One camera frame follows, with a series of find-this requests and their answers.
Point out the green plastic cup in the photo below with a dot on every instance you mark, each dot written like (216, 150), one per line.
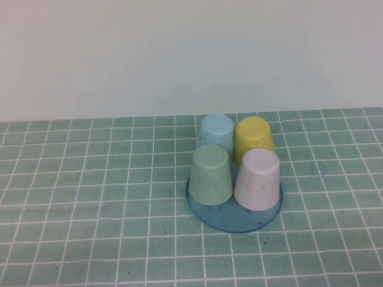
(209, 179)

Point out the green checked tablecloth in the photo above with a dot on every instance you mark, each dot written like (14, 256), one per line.
(60, 254)

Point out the blue cup stand with pegs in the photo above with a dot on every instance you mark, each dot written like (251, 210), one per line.
(227, 221)

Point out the light blue plastic cup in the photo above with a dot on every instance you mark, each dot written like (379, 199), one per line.
(215, 128)

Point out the yellow plastic cup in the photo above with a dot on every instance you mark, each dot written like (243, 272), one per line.
(254, 134)

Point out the pink plastic cup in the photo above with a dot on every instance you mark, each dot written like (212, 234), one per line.
(257, 185)

